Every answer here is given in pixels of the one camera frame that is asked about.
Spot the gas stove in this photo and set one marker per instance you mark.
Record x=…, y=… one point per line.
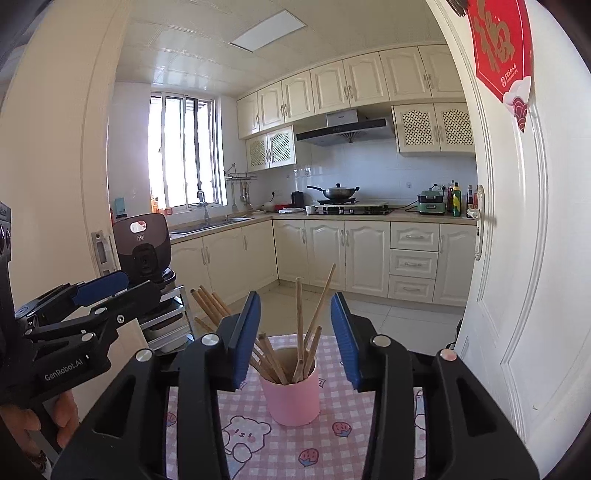
x=355, y=208

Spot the wide lattice door cabinet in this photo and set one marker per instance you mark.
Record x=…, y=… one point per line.
x=434, y=129

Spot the cream cabinet drawer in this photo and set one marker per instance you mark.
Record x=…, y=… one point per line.
x=414, y=237
x=412, y=288
x=413, y=264

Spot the red box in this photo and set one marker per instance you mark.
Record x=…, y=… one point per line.
x=281, y=207

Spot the wok with lid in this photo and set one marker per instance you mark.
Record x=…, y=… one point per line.
x=337, y=191

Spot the dark slim bottle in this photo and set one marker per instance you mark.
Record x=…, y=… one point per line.
x=449, y=196

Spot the black kettle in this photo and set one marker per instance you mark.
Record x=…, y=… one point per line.
x=297, y=199

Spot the blue box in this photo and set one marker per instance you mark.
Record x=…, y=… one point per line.
x=120, y=207

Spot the orange bottle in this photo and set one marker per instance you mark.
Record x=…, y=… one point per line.
x=155, y=205

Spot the white plate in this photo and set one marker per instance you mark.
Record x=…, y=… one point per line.
x=288, y=211

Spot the steel kitchen sink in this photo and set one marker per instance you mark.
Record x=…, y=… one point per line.
x=207, y=225

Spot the range hood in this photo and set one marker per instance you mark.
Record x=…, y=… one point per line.
x=346, y=131

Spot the hanging metal ladle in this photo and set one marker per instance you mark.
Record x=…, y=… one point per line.
x=243, y=196

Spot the dark sauce bottle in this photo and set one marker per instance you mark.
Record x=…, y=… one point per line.
x=469, y=201

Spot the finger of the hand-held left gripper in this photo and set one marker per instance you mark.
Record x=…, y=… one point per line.
x=101, y=284
x=134, y=300

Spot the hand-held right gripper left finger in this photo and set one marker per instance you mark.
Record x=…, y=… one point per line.
x=244, y=346

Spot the kitchen window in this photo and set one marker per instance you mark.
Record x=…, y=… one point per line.
x=184, y=152

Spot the metal door strike plate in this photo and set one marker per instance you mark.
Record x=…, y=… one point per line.
x=104, y=254

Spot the person's left hand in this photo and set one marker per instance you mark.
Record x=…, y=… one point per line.
x=18, y=420

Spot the cream upper wall cabinets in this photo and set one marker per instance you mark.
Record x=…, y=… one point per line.
x=360, y=81

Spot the white door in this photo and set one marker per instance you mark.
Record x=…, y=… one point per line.
x=531, y=277

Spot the bundle of wooden chopsticks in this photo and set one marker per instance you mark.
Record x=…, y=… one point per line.
x=268, y=360

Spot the brown kitchen appliance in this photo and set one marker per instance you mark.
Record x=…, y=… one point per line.
x=138, y=240

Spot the chrome faucet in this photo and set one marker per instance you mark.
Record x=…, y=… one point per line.
x=205, y=207

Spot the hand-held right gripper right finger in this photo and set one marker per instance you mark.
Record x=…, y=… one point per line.
x=344, y=341

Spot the pink checked tablecloth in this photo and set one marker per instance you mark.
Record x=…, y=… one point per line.
x=295, y=452

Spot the hanging metal spatula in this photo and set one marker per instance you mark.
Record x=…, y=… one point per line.
x=233, y=201

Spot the small lattice door cabinet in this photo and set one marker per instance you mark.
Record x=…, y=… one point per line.
x=270, y=150

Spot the wall utensil rail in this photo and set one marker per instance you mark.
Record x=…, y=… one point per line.
x=240, y=174

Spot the pink cup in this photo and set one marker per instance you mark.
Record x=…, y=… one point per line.
x=291, y=401

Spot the ceiling light panel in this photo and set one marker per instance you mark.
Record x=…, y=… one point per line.
x=268, y=30

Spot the dark object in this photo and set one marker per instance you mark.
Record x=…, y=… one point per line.
x=457, y=337

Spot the green countertop appliance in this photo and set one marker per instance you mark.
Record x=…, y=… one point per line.
x=431, y=203

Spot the red wall poster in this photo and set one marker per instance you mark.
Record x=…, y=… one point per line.
x=501, y=50

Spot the cream base cabinets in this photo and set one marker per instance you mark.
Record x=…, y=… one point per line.
x=328, y=254

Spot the green bottle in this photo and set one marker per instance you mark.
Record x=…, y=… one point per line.
x=456, y=201

